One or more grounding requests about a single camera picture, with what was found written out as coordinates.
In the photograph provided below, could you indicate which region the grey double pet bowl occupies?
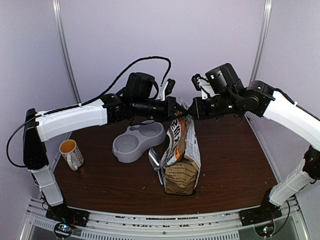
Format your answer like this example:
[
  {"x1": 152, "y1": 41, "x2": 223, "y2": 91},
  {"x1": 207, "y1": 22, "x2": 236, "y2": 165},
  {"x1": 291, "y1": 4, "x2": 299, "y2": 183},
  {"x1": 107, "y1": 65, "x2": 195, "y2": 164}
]
[{"x1": 112, "y1": 120, "x2": 166, "y2": 164}]

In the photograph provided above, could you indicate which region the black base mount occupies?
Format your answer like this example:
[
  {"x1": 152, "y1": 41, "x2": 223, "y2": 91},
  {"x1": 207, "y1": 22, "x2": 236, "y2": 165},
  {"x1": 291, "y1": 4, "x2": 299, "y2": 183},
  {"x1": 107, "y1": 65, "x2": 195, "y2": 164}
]
[
  {"x1": 45, "y1": 199, "x2": 90, "y2": 227},
  {"x1": 239, "y1": 188, "x2": 282, "y2": 226}
]

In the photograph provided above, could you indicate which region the front aluminium rail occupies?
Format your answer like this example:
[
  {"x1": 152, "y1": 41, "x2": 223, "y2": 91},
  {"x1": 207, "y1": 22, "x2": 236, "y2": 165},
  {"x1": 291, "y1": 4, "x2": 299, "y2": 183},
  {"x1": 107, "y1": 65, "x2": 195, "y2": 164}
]
[{"x1": 23, "y1": 197, "x2": 308, "y2": 240}]

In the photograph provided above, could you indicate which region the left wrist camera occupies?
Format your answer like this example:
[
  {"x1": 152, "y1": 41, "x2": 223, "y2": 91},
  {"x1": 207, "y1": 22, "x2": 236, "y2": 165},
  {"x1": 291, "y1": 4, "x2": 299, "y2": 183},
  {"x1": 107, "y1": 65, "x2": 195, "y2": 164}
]
[{"x1": 156, "y1": 78, "x2": 176, "y2": 101}]

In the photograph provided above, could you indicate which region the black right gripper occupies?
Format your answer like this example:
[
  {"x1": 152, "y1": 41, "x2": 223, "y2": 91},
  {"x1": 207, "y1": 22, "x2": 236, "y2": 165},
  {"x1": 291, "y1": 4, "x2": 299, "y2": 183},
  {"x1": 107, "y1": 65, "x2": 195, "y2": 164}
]
[{"x1": 188, "y1": 92, "x2": 240, "y2": 120}]

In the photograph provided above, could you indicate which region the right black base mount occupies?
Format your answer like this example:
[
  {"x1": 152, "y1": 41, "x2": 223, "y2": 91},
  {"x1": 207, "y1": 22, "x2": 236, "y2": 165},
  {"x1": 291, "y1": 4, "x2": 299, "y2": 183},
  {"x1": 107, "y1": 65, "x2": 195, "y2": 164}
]
[{"x1": 239, "y1": 188, "x2": 282, "y2": 226}]

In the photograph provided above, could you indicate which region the black braided left cable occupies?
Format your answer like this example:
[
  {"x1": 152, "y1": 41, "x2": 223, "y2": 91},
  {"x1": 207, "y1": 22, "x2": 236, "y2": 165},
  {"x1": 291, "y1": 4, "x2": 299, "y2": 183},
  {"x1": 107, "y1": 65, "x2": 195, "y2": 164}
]
[{"x1": 6, "y1": 56, "x2": 172, "y2": 168}]

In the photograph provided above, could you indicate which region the brown white pet food bag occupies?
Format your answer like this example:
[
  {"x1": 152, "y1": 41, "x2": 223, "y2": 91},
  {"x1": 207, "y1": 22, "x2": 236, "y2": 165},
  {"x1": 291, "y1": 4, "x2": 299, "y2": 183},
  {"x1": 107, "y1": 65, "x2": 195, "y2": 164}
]
[{"x1": 160, "y1": 114, "x2": 201, "y2": 196}]

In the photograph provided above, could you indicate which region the left aluminium frame post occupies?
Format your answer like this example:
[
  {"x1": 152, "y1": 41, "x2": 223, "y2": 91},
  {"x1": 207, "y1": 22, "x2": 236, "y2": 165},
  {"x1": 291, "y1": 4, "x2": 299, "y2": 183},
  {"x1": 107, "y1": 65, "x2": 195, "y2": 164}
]
[{"x1": 52, "y1": 0, "x2": 81, "y2": 103}]

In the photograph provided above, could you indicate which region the aluminium frame post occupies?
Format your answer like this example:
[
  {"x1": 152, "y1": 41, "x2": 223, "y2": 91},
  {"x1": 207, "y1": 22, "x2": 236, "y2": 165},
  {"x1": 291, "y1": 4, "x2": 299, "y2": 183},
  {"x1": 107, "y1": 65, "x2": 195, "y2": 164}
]
[
  {"x1": 249, "y1": 0, "x2": 273, "y2": 83},
  {"x1": 52, "y1": 0, "x2": 81, "y2": 103}
]

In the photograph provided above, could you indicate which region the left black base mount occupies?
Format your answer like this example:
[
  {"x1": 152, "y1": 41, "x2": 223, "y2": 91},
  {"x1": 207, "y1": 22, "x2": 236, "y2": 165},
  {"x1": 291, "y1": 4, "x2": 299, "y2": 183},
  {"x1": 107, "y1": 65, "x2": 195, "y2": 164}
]
[{"x1": 45, "y1": 199, "x2": 90, "y2": 227}]

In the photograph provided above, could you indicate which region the silver metal scoop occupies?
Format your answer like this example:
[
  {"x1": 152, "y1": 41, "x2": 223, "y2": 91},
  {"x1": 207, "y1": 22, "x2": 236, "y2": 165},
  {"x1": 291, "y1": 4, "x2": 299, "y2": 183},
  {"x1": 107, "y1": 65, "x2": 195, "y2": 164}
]
[{"x1": 148, "y1": 147, "x2": 164, "y2": 185}]

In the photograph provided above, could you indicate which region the right aluminium frame post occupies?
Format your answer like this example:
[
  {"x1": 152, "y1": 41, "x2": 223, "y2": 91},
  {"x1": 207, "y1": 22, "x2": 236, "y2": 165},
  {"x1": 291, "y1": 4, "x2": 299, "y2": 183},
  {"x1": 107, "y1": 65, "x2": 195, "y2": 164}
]
[{"x1": 249, "y1": 0, "x2": 273, "y2": 83}]

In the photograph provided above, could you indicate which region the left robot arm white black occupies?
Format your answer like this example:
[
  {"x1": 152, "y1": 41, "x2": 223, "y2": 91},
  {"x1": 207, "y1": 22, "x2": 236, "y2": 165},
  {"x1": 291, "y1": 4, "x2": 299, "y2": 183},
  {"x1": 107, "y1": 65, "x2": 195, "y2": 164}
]
[{"x1": 23, "y1": 72, "x2": 187, "y2": 222}]

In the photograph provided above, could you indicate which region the white patterned mug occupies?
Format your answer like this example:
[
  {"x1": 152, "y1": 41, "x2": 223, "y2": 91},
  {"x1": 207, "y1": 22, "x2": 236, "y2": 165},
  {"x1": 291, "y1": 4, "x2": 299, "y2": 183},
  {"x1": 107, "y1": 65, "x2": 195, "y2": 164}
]
[{"x1": 59, "y1": 139, "x2": 84, "y2": 171}]

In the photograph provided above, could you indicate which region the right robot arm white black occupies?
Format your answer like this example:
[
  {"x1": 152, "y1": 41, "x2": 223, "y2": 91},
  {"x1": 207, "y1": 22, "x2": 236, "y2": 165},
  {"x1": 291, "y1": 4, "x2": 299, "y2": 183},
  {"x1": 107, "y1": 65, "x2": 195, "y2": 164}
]
[{"x1": 189, "y1": 63, "x2": 320, "y2": 221}]

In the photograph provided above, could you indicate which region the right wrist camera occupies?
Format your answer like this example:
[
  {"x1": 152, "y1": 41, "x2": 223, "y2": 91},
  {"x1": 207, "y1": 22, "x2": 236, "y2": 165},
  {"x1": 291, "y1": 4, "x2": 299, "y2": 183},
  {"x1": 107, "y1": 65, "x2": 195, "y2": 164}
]
[{"x1": 191, "y1": 73, "x2": 210, "y2": 100}]

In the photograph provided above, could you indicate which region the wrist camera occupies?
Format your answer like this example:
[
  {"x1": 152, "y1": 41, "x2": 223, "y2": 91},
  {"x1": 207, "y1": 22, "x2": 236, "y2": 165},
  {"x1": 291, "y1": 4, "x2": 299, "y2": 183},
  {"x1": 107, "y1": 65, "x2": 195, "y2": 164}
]
[
  {"x1": 191, "y1": 73, "x2": 210, "y2": 100},
  {"x1": 156, "y1": 78, "x2": 176, "y2": 101}
]

